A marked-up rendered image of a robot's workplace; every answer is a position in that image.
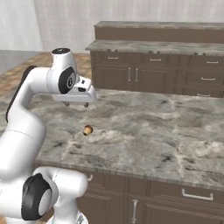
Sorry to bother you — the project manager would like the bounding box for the brown cupboard door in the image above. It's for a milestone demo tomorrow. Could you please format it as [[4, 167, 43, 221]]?
[[126, 194, 224, 224], [76, 191, 126, 224]]

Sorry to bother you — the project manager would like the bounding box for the wide brown drawer front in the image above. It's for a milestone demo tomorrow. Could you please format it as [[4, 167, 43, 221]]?
[[149, 179, 224, 210]]

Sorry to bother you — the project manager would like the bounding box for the brown mushroom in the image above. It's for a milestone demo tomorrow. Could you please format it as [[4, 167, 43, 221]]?
[[82, 124, 94, 137]]

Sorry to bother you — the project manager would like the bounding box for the brown cupboard run, grey worktop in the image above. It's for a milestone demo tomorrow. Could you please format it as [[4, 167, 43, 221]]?
[[85, 20, 224, 99]]

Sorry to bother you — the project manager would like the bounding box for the long white drawer handle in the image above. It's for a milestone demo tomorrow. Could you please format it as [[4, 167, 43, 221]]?
[[180, 187, 214, 202]]

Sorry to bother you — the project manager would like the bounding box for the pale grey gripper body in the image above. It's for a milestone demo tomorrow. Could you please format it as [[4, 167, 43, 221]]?
[[52, 87, 98, 105]]

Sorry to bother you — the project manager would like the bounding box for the white upright cupboard handle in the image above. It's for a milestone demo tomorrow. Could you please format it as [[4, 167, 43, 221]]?
[[130, 199, 139, 224]]

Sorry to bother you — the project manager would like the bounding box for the narrow brown drawer front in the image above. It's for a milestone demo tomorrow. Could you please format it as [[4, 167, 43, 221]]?
[[82, 171, 127, 194]]

